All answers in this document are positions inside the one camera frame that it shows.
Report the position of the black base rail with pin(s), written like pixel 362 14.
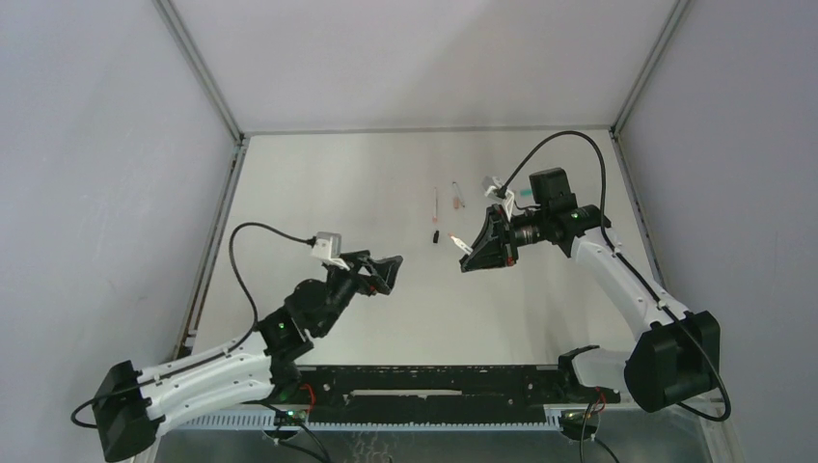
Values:
pixel 435 395

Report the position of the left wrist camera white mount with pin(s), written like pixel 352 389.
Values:
pixel 327 249

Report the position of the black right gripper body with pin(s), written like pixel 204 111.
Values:
pixel 504 233

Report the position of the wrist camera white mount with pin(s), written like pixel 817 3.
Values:
pixel 493 188
pixel 327 249

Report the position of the white pen peach end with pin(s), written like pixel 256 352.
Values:
pixel 460 244

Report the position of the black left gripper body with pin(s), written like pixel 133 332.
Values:
pixel 361 272

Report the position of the aluminium frame profile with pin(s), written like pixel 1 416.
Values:
pixel 202 278

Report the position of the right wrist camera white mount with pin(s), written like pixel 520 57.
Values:
pixel 493 188

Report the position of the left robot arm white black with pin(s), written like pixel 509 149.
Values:
pixel 134 407

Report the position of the small circuit board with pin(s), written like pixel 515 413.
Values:
pixel 290 418

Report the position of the white pen orange tip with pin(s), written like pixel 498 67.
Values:
pixel 435 205

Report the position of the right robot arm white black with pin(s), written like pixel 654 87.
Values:
pixel 676 352

